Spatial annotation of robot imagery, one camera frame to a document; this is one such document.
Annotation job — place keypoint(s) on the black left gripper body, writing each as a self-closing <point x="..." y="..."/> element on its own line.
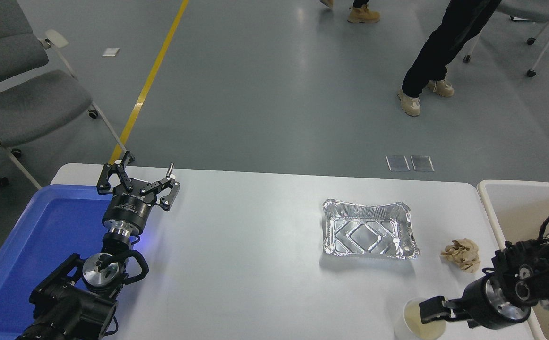
<point x="128" y="210"/>

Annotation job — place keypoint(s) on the white paper cup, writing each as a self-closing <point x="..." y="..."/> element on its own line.
<point x="409" y="326"/>

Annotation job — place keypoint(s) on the crumpled tan paper ball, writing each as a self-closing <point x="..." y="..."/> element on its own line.
<point x="458" y="252"/>

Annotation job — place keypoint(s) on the large pale bin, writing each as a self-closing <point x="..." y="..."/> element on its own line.
<point x="515" y="212"/>

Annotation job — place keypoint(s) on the person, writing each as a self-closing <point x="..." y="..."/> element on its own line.
<point x="364" y="14"/>
<point x="444" y="38"/>

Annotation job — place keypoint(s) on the grey office chair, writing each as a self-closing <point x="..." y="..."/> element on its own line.
<point x="29" y="104"/>

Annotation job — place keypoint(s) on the white paper scrap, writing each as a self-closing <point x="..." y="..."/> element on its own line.
<point x="110" y="52"/>

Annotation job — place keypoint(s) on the blue plastic tray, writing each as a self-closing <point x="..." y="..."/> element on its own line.
<point x="43" y="236"/>

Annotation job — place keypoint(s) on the silver foil tray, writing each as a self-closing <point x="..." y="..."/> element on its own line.
<point x="369" y="231"/>

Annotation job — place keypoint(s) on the grey chair with white legs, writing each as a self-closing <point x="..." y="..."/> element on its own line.
<point x="534" y="9"/>

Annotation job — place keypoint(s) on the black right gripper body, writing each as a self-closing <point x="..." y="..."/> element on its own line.
<point x="477" y="302"/>

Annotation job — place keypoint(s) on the clear floor plate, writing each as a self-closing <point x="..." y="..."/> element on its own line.
<point x="398" y="163"/>
<point x="422" y="163"/>

